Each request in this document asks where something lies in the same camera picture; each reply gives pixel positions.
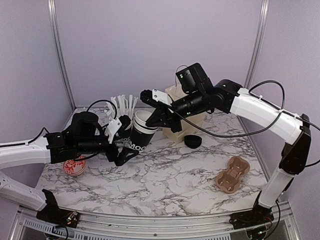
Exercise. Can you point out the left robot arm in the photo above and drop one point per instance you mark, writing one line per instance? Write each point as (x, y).
(83, 139)

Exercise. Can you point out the brown cardboard cup carrier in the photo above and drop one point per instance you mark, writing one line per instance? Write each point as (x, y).
(229, 180)

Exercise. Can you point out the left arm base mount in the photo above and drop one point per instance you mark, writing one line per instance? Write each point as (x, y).
(52, 213)

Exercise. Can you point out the white wrapped straws bundle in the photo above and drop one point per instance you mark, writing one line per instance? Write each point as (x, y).
(121, 106)

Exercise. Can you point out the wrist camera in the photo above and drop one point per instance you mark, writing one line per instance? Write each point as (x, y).
(155, 97)
(114, 125)

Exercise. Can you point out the black paper coffee cup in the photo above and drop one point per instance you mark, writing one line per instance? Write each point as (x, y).
(141, 117)

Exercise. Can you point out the aluminium frame post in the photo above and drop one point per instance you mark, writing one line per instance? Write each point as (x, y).
(59, 52)
(260, 33)

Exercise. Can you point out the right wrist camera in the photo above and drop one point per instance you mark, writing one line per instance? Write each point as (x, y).
(155, 97)

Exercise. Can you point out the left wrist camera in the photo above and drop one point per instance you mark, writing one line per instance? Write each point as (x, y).
(114, 125)

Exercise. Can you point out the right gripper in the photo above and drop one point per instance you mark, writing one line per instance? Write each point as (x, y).
(162, 117)

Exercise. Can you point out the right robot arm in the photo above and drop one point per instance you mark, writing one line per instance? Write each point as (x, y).
(201, 95)

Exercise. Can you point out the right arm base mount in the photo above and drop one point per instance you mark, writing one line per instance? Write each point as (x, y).
(256, 216)

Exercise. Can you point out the right aluminium frame post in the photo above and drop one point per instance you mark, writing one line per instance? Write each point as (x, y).
(260, 33)

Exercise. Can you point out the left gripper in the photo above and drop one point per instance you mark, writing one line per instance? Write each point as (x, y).
(120, 159)

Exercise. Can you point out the front aluminium rail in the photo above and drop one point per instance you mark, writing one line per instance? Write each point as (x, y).
(98, 226)

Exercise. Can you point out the left aluminium frame post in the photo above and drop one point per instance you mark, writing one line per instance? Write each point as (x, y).
(59, 52)

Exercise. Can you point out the black cup lid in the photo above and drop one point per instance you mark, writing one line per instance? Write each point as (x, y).
(191, 138)
(193, 145)

